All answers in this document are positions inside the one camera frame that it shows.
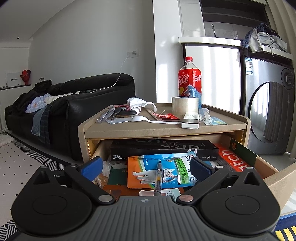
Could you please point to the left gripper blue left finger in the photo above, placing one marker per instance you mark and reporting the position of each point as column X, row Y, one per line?
column 92, row 168

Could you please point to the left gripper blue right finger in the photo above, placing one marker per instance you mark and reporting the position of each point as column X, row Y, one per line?
column 200, row 170

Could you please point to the black pen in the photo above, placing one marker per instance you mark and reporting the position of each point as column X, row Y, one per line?
column 159, row 179

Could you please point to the blue cat treat packet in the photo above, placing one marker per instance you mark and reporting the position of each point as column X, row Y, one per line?
column 141, row 171

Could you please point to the black watch box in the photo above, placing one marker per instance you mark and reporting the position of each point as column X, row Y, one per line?
column 122, row 149

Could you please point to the red orange box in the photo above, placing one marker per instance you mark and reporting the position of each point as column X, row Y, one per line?
column 229, row 159

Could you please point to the white small box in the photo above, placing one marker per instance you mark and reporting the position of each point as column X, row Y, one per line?
column 191, row 121

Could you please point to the clear plastic packet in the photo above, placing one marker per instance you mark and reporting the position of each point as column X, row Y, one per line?
column 106, row 114

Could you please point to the black leather sofa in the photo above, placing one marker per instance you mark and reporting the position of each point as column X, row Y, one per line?
column 61, row 118

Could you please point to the beige leather nightstand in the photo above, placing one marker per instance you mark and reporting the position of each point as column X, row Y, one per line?
column 91, row 133

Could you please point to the red sauce sachet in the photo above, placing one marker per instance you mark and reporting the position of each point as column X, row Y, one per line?
column 167, row 117

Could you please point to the black car key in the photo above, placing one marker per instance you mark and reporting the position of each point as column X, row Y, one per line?
column 124, row 112

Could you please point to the clear tape roll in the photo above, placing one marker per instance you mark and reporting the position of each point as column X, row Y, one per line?
column 181, row 105

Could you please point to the white plastic spoon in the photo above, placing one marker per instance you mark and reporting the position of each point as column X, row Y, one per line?
column 139, row 118

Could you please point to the white crumpled cloth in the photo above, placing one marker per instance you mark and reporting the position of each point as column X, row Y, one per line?
column 136, row 104

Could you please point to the clothes on sofa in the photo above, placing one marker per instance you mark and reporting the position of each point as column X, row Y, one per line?
column 38, row 105

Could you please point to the red soda bottle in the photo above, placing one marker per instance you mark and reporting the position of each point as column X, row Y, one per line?
column 189, row 74

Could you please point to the blue yellow floor mat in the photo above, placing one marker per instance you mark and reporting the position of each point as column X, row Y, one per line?
column 285, row 228

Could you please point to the silver washing machine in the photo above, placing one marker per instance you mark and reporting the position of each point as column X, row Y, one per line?
column 269, row 97

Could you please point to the white sign board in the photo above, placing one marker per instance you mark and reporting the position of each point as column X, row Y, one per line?
column 13, row 79

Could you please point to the pile of grey clothes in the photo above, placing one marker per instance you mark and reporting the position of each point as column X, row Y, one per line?
column 261, row 36

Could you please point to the chrome faucet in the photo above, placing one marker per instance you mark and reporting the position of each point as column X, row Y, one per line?
column 213, row 29

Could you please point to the white wall socket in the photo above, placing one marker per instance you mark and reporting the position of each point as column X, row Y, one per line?
column 132, row 54

